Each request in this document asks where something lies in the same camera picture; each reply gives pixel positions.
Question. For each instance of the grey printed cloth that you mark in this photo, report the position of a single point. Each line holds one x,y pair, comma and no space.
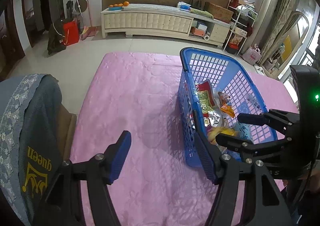
25,128

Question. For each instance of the pink broom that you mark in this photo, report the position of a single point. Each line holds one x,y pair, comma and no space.
90,32

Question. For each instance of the pink quilted table cover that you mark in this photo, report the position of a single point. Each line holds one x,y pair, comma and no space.
140,106

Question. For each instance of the pink bag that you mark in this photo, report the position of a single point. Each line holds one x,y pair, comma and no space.
251,55

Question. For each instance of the light blue cartoon snack packet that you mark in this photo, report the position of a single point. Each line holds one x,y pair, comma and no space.
241,129

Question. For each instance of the blue plastic basket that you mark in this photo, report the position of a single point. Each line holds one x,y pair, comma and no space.
195,163

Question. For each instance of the white mop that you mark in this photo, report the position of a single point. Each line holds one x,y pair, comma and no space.
79,8

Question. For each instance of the orange box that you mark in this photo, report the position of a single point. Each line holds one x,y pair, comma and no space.
197,32

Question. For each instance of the colourful snack bag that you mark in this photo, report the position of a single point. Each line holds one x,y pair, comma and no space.
236,41

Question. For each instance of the arched wooden chair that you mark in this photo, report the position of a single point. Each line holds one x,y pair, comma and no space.
293,23

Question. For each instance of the orange stick snack packet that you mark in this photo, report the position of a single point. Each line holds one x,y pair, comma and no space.
227,109

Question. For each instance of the patterned curtain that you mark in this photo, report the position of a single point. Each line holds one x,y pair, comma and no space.
285,16

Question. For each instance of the green folded cloth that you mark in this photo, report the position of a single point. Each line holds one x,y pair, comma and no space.
201,13

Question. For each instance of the dark wooden door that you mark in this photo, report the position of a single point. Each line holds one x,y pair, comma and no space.
10,36
35,11

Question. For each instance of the red bag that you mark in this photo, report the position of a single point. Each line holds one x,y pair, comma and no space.
71,33

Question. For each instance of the paper towel roll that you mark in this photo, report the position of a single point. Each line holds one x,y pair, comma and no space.
206,37

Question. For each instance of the blue tissue box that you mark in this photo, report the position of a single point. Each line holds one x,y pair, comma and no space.
183,6

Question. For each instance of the cardboard box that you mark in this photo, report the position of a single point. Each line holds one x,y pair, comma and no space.
220,13

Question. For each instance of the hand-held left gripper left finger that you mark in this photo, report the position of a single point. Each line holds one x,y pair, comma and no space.
120,157

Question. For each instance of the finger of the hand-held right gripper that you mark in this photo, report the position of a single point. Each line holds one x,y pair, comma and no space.
230,141
250,118

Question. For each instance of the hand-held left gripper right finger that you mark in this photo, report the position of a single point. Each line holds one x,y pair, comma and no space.
207,159

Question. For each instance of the plate of oranges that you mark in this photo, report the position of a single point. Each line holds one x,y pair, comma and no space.
116,6

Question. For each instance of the white slippers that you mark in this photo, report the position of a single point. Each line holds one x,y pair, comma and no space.
260,69

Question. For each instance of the white metal rack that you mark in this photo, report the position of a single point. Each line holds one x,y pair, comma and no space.
236,31

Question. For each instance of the black router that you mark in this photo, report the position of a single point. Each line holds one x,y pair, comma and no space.
197,3

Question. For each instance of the red and gold snack packet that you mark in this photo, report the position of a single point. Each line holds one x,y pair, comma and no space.
205,101

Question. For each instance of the black bag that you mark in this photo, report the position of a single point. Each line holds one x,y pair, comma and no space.
55,38

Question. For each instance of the cream television cabinet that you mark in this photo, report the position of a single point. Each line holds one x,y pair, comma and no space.
150,21

